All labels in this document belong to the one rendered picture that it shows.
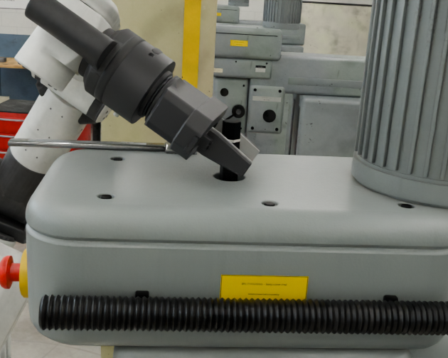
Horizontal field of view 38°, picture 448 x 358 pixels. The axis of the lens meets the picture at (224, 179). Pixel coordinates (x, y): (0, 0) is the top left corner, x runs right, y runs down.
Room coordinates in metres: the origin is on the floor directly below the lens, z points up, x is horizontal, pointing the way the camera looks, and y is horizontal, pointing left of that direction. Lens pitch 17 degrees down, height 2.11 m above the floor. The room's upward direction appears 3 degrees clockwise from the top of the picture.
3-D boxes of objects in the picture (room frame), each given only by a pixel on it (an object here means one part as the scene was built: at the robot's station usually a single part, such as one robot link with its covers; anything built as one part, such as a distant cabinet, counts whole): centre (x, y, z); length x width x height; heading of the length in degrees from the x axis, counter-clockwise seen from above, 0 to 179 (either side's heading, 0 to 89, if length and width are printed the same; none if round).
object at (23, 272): (0.71, 0.22, 1.76); 0.06 x 0.02 x 0.06; 5
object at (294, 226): (0.73, -0.02, 1.81); 0.47 x 0.26 x 0.16; 95
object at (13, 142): (0.82, 0.16, 1.89); 0.24 x 0.04 x 0.01; 96
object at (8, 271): (0.71, 0.25, 1.76); 0.04 x 0.03 x 0.04; 5
